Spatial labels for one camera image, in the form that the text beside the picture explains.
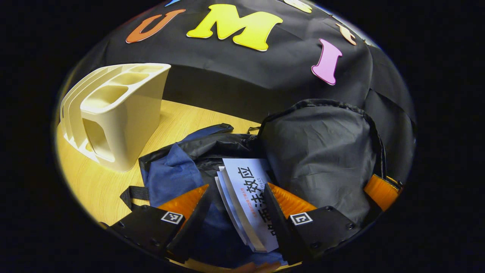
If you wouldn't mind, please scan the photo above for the black backdrop cloth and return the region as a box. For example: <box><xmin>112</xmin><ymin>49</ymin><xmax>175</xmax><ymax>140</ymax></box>
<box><xmin>70</xmin><ymin>0</ymin><xmax>417</xmax><ymax>182</ymax></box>

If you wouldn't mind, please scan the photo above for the white book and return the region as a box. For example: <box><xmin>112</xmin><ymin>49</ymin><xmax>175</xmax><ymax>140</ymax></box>
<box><xmin>214</xmin><ymin>166</ymin><xmax>266</xmax><ymax>253</ymax></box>

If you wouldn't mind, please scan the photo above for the cream plastic bookshelf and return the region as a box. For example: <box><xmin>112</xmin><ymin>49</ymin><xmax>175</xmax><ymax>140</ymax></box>
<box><xmin>59</xmin><ymin>63</ymin><xmax>172</xmax><ymax>173</ymax></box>

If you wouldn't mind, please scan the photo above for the blue schoolbag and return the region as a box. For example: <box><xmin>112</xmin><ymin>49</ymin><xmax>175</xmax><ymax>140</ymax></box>
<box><xmin>120</xmin><ymin>99</ymin><xmax>388</xmax><ymax>270</ymax></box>

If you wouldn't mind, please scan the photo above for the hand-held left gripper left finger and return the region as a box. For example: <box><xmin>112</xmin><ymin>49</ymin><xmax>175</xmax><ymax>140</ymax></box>
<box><xmin>107</xmin><ymin>184</ymin><xmax>211</xmax><ymax>264</ymax></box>

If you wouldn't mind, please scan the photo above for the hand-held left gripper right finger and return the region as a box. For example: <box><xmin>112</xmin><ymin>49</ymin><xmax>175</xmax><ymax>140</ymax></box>
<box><xmin>263</xmin><ymin>182</ymin><xmax>361</xmax><ymax>266</ymax></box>

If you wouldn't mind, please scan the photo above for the pale blue book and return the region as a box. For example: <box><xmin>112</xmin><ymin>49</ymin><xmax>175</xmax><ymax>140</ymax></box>
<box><xmin>221</xmin><ymin>158</ymin><xmax>284</xmax><ymax>253</ymax></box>

